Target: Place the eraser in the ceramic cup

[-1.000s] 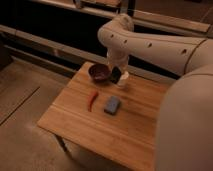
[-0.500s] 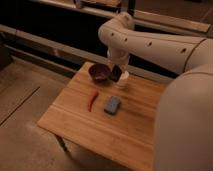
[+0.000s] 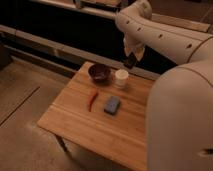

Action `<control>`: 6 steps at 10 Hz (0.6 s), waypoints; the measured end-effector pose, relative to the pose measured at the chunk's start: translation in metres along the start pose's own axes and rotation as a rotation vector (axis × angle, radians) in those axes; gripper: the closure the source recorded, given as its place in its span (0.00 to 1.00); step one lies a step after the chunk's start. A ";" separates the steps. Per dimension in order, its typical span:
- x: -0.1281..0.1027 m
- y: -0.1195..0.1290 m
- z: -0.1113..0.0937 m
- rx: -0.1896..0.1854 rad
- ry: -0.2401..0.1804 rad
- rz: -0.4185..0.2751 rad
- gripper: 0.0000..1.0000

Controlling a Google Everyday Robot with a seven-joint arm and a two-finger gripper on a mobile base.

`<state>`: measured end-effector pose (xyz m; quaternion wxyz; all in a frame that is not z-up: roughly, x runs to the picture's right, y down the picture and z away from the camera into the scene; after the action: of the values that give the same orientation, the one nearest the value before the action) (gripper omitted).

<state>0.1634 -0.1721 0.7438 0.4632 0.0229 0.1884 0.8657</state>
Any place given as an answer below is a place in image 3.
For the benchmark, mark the table leg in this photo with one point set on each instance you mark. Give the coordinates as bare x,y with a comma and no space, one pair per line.
61,143

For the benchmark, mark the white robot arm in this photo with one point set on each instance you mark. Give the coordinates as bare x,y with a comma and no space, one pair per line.
179,112

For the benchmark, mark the dark purple bowl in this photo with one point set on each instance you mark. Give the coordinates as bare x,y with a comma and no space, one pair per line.
99,73

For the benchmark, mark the black eraser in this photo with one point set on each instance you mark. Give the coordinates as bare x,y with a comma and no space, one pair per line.
129,63

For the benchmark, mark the wooden table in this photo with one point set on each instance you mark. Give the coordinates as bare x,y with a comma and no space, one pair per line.
120,137

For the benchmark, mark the blue-grey sponge block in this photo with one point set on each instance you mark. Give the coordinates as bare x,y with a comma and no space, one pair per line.
112,105

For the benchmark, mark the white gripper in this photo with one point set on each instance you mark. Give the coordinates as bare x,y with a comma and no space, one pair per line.
132,46

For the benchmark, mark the white ceramic cup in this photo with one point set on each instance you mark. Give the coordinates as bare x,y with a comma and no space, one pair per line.
121,77

